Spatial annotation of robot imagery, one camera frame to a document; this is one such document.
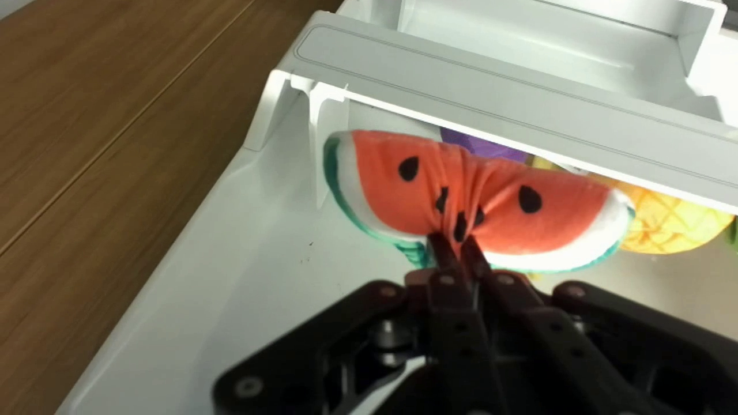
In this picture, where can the white refrigerator door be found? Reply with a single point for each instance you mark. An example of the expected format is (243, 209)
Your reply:
(255, 291)

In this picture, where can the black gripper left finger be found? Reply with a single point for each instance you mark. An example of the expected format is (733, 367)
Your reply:
(431, 346)

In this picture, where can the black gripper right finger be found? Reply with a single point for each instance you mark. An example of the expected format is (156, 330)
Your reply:
(584, 346)

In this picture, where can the translucent white shelf divider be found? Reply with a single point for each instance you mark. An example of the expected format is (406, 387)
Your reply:
(331, 115)

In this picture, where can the purple eggplant plush toy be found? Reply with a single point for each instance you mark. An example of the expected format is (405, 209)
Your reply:
(486, 148)

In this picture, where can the yellow banana plush toy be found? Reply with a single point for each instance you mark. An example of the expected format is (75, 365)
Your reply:
(557, 165)

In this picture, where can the watermelon slice plush toy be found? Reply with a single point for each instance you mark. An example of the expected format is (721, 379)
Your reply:
(476, 198)

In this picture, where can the pineapple plush toy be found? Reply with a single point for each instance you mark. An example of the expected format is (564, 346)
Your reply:
(670, 226)

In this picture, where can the white door shelf with divider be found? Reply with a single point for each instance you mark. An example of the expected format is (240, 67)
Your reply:
(523, 99)

